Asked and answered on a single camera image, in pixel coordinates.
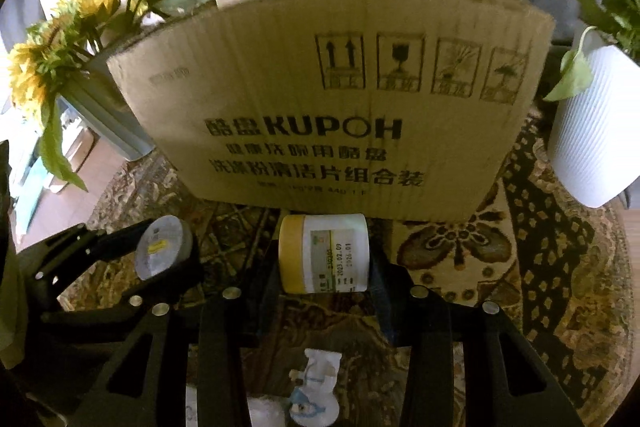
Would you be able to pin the cardboard box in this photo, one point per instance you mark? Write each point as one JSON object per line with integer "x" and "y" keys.
{"x": 325, "y": 97}

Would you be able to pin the yellow lid white jar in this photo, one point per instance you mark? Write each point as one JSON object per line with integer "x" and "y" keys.
{"x": 325, "y": 252}

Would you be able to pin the sunflower bouquet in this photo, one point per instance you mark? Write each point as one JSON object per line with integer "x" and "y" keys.
{"x": 65, "y": 42}

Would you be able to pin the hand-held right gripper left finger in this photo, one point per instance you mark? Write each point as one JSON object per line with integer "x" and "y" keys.
{"x": 220, "y": 357}

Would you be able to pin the patterned fringed rug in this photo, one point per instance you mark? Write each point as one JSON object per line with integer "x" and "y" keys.
{"x": 550, "y": 267}

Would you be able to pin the white ribbed plant pot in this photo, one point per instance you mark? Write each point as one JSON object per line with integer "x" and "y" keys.
{"x": 600, "y": 127}

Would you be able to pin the round grey tin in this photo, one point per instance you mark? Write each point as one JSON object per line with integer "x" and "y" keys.
{"x": 160, "y": 247}

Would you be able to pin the green ribbed vase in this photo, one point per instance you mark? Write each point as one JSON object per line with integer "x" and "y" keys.
{"x": 110, "y": 117}

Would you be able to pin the small white figure toy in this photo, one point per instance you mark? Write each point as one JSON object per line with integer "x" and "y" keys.
{"x": 315, "y": 387}

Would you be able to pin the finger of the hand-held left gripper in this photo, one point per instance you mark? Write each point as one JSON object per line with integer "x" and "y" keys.
{"x": 120, "y": 307}
{"x": 75, "y": 252}

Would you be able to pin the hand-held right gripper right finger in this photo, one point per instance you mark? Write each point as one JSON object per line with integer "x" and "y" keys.
{"x": 387, "y": 307}

